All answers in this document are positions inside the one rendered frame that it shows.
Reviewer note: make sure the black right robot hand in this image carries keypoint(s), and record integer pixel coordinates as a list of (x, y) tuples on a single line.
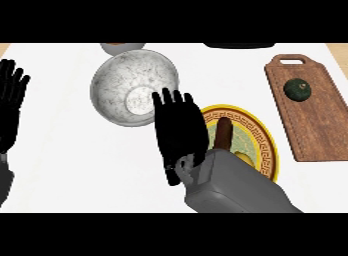
[(179, 133)]

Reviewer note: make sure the yellow lemon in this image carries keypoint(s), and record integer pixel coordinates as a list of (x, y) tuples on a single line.
[(245, 157)]

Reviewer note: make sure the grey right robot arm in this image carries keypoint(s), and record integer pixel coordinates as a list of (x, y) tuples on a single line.
[(230, 186)]

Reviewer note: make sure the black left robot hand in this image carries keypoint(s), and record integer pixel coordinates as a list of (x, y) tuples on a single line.
[(1, 110)]

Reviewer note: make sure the small grey bowl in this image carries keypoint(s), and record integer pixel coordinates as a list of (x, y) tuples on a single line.
[(122, 48)]

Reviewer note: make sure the brown sweet potato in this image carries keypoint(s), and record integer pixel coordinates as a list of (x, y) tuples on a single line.
[(224, 133)]

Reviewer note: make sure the white marble bowl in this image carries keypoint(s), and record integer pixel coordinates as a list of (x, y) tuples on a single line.
[(133, 87)]

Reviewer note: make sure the dark green avocado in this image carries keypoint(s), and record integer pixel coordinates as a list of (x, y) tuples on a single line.
[(297, 89)]

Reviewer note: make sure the black appliance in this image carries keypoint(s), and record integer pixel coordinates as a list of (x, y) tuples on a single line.
[(238, 45)]

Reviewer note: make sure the wooden cutting board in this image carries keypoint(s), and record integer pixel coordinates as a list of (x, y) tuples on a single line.
[(316, 110)]

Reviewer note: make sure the yellow patterned plate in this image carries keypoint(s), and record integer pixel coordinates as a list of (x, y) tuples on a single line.
[(252, 140)]

